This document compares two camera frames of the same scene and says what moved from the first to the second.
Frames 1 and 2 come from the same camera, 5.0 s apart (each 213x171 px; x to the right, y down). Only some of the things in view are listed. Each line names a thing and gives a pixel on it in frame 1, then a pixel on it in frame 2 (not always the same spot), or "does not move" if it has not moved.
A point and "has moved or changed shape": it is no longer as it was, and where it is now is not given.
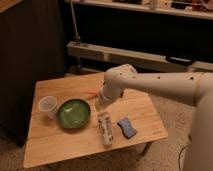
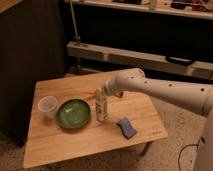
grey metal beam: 134,57 does not move
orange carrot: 92,92 does not move
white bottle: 105,127 has moved or changed shape
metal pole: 76,36 does not move
